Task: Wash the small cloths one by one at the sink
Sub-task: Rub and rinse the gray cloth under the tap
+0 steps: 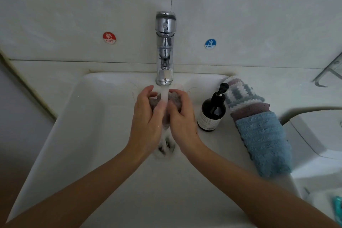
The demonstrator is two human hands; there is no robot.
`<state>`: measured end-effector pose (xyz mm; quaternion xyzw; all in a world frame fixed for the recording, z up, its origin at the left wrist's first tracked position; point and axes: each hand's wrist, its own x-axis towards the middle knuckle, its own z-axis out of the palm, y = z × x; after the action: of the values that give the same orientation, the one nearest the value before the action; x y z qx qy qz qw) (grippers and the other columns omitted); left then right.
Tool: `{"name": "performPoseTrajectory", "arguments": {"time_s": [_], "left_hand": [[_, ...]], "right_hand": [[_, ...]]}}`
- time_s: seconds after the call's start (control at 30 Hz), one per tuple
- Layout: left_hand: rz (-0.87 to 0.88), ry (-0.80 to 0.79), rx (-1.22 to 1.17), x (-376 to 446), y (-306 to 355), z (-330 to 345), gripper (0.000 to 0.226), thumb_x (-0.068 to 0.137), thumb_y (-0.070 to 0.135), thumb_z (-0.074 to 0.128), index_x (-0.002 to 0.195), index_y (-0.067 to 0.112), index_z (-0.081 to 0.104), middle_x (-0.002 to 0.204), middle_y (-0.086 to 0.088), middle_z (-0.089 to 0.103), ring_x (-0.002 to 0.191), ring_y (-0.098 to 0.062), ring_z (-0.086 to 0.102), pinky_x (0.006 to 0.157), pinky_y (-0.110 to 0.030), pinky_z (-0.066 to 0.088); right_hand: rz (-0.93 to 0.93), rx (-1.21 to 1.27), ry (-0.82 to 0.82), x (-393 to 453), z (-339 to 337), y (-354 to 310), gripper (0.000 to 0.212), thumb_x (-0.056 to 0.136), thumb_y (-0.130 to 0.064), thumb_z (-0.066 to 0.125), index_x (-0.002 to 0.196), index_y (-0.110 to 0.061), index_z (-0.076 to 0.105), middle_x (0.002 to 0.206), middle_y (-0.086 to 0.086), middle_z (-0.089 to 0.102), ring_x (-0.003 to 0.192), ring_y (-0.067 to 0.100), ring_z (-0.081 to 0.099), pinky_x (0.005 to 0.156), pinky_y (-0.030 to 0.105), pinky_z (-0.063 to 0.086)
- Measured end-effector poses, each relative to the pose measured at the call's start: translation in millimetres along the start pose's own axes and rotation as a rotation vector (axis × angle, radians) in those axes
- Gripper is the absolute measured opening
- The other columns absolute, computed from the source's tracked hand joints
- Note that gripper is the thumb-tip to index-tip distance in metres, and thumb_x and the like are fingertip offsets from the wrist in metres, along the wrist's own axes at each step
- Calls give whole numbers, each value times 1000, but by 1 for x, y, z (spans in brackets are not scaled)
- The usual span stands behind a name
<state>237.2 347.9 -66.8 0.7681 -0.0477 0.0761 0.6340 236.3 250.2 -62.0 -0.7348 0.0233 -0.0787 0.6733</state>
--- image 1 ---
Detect white ceramic sink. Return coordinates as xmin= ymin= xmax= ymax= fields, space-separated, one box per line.
xmin=5 ymin=72 xmax=300 ymax=228

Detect teal tube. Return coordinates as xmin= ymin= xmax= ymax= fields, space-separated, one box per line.
xmin=333 ymin=196 xmax=342 ymax=223

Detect blue stained cloth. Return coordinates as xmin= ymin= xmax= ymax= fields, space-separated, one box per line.
xmin=235 ymin=111 xmax=294 ymax=179

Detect person's right forearm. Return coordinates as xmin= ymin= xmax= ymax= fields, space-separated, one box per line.
xmin=187 ymin=144 xmax=340 ymax=228

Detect white toilet tank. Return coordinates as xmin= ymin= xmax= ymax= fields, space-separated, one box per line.
xmin=283 ymin=109 xmax=342 ymax=191

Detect red round sticker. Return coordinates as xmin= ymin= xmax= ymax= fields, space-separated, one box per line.
xmin=102 ymin=31 xmax=117 ymax=45

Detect metal sink drain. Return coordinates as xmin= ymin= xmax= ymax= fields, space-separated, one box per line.
xmin=155 ymin=137 xmax=178 ymax=157

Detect grey stained cloth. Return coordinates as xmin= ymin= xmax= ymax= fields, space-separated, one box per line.
xmin=149 ymin=90 xmax=183 ymax=130

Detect grey yellow striped cloth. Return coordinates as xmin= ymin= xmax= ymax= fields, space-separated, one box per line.
xmin=224 ymin=78 xmax=265 ymax=109

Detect person's right hand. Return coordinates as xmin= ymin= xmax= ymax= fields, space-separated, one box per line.
xmin=167 ymin=89 xmax=208 ymax=159

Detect chrome faucet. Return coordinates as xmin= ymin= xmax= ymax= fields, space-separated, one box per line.
xmin=155 ymin=11 xmax=177 ymax=86

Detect metal wall shelf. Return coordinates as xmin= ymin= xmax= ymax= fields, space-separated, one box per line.
xmin=313 ymin=51 xmax=342 ymax=88

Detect person's left hand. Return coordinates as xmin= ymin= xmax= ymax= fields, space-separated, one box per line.
xmin=125 ymin=85 xmax=169 ymax=159

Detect black pump soap bottle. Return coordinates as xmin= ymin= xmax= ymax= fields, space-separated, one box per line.
xmin=197 ymin=82 xmax=230 ymax=132

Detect white toilet lid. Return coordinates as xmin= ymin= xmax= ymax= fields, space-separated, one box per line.
xmin=305 ymin=188 xmax=342 ymax=228

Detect person's left forearm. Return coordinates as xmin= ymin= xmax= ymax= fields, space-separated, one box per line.
xmin=2 ymin=145 xmax=147 ymax=228

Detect blue round sticker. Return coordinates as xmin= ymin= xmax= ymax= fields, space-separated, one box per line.
xmin=204 ymin=38 xmax=218 ymax=50

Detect pink white striped cloth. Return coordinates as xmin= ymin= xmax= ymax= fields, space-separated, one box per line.
xmin=226 ymin=76 xmax=247 ymax=85

